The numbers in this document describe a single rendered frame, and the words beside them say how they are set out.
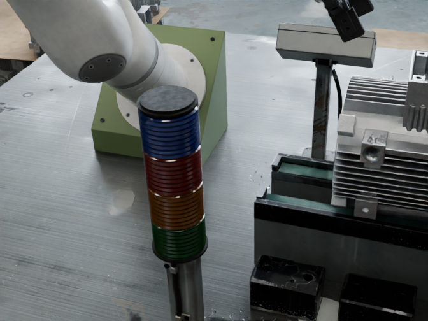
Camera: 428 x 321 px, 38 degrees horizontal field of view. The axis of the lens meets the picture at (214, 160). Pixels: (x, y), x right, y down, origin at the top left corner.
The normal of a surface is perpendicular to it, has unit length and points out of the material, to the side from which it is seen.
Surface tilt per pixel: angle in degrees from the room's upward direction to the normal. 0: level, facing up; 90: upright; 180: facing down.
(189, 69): 45
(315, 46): 53
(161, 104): 0
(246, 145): 0
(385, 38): 0
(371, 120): 36
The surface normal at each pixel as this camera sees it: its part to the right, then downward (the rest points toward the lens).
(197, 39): -0.25, -0.21
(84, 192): -0.04, -0.83
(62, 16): 0.31, 0.68
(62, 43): 0.04, 0.73
